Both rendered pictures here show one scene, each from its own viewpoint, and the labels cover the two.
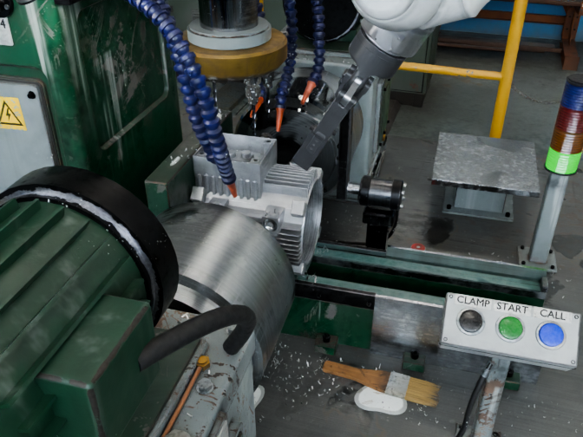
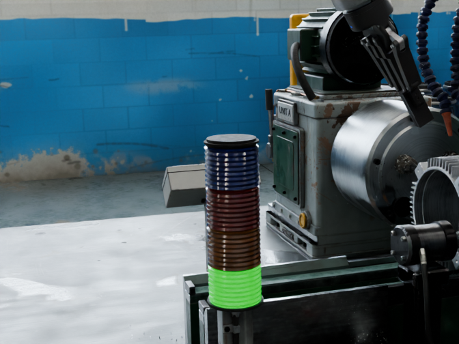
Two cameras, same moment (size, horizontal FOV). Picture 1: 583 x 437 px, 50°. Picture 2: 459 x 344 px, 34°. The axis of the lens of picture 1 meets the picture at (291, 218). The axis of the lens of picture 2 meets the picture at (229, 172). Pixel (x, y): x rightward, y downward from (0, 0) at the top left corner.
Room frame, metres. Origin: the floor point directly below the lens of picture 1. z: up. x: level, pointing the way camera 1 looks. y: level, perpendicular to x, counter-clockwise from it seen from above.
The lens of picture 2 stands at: (1.81, -0.96, 1.35)
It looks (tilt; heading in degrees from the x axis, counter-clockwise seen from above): 12 degrees down; 149
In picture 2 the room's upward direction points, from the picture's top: 1 degrees counter-clockwise
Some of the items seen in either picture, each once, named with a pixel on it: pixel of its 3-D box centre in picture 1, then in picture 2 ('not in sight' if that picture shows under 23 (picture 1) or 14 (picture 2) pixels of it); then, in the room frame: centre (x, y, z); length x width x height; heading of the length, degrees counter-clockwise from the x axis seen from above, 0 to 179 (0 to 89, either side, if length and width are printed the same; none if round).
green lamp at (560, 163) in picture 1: (563, 158); (235, 282); (1.11, -0.54, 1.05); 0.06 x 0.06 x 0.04
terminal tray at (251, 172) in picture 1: (236, 165); not in sight; (0.98, 0.10, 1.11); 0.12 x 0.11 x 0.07; 75
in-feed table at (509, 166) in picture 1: (481, 180); not in sight; (1.37, -0.48, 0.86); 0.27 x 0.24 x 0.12; 165
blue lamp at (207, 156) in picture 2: (579, 94); (231, 165); (1.11, -0.54, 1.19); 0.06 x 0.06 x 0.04
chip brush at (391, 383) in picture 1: (380, 381); not in sight; (0.76, -0.15, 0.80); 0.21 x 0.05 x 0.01; 70
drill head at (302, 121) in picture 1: (304, 127); not in sight; (1.29, -0.03, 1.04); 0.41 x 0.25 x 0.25; 165
